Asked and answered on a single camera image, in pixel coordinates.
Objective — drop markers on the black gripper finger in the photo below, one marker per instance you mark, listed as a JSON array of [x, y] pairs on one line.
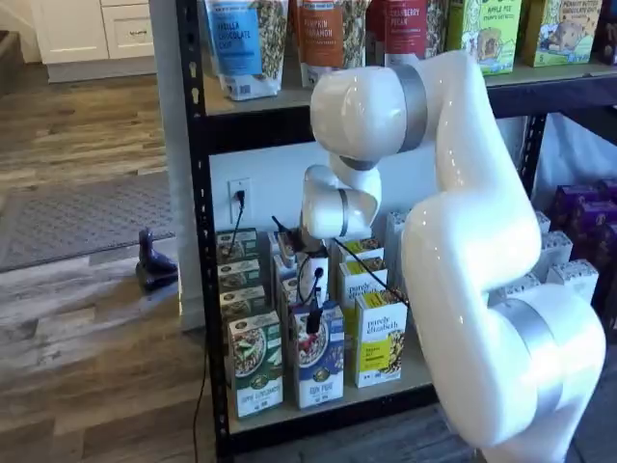
[[315, 322]]

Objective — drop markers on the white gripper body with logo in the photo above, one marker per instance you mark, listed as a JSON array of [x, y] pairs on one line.
[[325, 280]]

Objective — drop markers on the blue white flax oatmeal box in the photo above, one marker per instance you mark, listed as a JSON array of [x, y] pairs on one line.
[[282, 267], [279, 243], [287, 299], [320, 371]]

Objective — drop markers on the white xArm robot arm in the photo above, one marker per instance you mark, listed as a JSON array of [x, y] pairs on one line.
[[472, 241]]

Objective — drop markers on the white yellow purely elizabeth box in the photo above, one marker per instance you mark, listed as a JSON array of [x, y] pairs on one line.
[[381, 337], [352, 299], [359, 248]]

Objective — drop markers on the green apple cinnamon oatmeal box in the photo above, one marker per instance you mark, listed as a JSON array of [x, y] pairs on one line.
[[241, 301], [246, 248], [255, 366], [238, 275]]

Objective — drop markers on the white box with speckled top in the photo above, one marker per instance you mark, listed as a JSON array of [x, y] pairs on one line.
[[520, 287], [554, 251], [542, 224], [573, 284], [400, 251]]

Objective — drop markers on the black metal shelf rack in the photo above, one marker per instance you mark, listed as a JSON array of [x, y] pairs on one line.
[[193, 193]]

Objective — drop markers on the purple snack box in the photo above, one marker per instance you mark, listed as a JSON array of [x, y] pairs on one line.
[[608, 185], [595, 231], [578, 207]]

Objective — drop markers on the green Bobo's apple pie box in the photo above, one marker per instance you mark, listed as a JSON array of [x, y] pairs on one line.
[[487, 34]]

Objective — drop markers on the Bobo's peanut butter box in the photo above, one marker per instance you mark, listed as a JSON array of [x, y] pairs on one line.
[[561, 34]]

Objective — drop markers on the dark purple floor figurine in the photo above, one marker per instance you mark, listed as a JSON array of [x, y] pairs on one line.
[[154, 270]]

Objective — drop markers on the orange pumpkin cinnamon granola bag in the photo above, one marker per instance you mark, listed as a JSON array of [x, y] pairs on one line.
[[323, 38]]

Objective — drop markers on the blue vanilla chocolate granola bag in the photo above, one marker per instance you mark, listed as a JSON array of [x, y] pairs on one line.
[[246, 48]]

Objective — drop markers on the grey floor rug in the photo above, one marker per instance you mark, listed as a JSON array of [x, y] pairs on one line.
[[72, 222]]

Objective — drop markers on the red cranberry pecan granola bag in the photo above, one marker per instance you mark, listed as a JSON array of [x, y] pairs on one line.
[[405, 24]]

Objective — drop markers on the white kitchen cabinet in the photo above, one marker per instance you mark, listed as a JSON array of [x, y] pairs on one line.
[[91, 24]]

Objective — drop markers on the dark snack package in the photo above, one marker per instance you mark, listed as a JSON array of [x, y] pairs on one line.
[[608, 29]]

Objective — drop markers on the white wall outlet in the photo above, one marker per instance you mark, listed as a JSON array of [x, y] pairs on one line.
[[233, 185]]

